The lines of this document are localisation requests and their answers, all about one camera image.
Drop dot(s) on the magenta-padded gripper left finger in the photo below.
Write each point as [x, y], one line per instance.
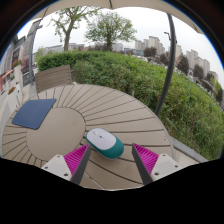
[58, 165]

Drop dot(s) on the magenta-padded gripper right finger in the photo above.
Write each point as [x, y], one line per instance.
[165, 165]

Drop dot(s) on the white and teal computer mouse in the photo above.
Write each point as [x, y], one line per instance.
[103, 141]

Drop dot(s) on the dark blue mouse pad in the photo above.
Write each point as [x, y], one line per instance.
[33, 113]

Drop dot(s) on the green hedge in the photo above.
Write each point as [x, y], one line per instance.
[140, 83]

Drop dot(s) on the beige slatted outdoor chair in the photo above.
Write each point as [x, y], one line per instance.
[53, 78]

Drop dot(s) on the curved dark parasol pole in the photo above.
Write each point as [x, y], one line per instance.
[170, 73]

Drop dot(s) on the white planter with flowers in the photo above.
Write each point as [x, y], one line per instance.
[17, 71]

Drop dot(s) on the distant apartment buildings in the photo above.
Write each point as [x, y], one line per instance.
[153, 43]

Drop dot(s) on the tall grey sign pylon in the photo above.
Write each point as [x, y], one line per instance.
[31, 43]

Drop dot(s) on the bare-trunked leaning tree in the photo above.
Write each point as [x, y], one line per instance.
[68, 30]

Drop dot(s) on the round-crowned green tree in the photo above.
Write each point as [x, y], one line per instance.
[110, 28]

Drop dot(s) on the beige parasol canopy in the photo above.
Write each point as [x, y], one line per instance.
[133, 4]

